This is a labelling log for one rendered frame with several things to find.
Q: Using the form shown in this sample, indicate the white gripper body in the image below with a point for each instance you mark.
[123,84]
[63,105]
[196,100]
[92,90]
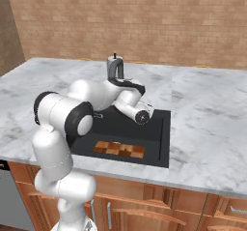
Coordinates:
[150,109]

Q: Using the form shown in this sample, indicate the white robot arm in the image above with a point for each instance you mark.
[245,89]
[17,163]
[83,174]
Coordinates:
[54,151]

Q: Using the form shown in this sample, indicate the black sink basin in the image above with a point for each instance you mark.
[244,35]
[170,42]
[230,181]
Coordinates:
[128,133]

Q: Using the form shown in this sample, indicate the checkered wooden cutting board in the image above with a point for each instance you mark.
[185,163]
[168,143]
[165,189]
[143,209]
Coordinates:
[119,149]

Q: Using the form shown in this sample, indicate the grey sink faucet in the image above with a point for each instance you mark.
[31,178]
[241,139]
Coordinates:
[111,68]

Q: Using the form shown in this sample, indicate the black faucet lever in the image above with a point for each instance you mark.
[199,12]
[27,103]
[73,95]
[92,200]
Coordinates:
[114,54]

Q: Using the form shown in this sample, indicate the wooden cabinet door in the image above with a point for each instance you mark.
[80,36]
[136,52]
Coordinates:
[30,206]
[151,214]

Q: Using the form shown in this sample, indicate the wooden drawer front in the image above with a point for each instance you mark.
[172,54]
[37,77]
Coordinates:
[233,209]

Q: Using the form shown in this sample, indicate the grey dishwasher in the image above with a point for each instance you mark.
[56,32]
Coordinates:
[11,202]

